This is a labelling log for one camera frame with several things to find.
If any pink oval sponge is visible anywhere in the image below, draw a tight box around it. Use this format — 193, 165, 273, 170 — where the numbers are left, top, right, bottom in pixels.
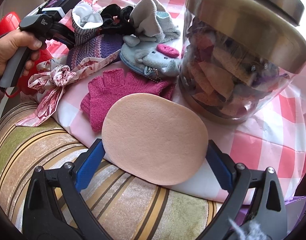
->
101, 93, 208, 186

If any floral pink fabric ribbon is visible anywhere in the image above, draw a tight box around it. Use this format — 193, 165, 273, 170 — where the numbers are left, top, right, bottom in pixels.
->
16, 50, 120, 127

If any left hand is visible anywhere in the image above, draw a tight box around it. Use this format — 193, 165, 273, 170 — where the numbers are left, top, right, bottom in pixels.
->
0, 30, 46, 77

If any pink checkered tablecloth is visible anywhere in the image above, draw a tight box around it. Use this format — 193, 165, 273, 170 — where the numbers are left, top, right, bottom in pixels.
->
52, 0, 306, 202

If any magenta knitted glove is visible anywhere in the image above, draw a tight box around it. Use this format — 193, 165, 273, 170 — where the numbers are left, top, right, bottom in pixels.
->
80, 68, 175, 133

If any purple striped knitted pouch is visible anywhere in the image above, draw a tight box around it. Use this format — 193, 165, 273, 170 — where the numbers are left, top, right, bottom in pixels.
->
66, 34, 123, 69

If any glass jar gold lid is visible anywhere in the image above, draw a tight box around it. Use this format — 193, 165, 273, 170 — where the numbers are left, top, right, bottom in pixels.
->
180, 0, 306, 124

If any purple cardboard box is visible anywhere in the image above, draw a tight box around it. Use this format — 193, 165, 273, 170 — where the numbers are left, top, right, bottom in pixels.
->
235, 196, 306, 234

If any grey sock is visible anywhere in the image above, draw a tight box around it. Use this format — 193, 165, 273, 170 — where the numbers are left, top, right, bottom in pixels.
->
130, 0, 181, 43

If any black scrunchie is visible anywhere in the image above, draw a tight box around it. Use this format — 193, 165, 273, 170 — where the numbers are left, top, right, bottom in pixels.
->
99, 4, 135, 35

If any striped sofa cushion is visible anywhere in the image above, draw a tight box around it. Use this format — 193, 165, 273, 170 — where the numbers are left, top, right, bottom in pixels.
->
0, 102, 221, 239

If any checkered fabric pouch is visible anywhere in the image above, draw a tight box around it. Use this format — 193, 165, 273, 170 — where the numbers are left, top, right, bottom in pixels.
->
71, 2, 103, 46

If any red plastic container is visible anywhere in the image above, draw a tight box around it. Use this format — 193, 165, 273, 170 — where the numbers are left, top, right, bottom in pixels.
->
0, 14, 54, 95

